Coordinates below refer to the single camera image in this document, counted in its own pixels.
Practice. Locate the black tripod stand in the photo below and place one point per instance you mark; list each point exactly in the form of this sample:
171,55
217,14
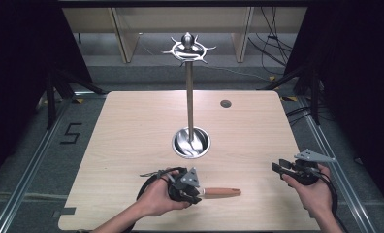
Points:
56,93
306,87

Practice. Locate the metal utensil stand with hooks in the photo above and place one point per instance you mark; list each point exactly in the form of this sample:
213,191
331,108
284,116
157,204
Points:
189,97

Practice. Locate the person's left hand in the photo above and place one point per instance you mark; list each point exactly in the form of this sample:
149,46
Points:
157,199

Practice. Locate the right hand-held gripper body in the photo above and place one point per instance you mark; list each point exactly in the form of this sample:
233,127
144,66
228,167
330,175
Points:
306,170

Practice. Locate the round table grommet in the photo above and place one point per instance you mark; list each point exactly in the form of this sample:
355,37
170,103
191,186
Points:
225,103

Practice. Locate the light wooden shelf unit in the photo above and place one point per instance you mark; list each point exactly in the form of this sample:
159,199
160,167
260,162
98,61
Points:
180,22

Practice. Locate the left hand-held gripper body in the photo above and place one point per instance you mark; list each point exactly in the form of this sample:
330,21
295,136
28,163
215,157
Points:
188,179

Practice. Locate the metal floor rail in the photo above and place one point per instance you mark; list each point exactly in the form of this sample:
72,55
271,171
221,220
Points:
338,161
28,168

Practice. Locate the black curtain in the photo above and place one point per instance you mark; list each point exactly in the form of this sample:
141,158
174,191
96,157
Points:
355,81
25,64

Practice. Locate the person's right hand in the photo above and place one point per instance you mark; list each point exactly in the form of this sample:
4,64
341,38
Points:
313,194

